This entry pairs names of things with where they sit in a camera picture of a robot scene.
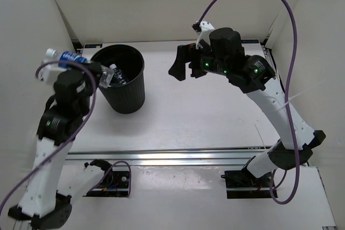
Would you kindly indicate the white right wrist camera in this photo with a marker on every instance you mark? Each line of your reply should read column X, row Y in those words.
column 203, row 29

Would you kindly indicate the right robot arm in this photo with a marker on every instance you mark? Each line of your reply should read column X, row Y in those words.
column 223, row 54

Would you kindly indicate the blue tinted bottle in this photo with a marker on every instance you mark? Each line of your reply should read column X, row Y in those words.
column 119, row 78

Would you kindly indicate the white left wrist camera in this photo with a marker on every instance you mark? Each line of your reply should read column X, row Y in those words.
column 49, row 74

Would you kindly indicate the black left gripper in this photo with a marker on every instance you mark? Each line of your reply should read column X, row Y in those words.
column 95, row 69

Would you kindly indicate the aluminium table edge rail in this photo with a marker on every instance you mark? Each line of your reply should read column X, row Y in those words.
column 173, row 157

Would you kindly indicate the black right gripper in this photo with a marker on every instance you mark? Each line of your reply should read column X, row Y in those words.
column 178, row 70

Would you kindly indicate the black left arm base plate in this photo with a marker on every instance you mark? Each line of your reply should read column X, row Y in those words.
column 114, row 186

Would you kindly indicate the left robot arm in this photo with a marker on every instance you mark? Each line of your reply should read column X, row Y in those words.
column 66, row 112

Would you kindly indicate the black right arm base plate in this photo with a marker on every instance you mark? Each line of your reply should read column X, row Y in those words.
column 239, row 186

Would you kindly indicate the blue label clear bottle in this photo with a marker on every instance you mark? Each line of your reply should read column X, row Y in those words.
column 103, row 74

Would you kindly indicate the black ribbed waste bin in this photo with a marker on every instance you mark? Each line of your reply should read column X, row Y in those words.
column 126, row 93

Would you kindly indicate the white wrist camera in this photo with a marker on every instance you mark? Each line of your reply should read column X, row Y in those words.
column 203, row 29
column 49, row 74

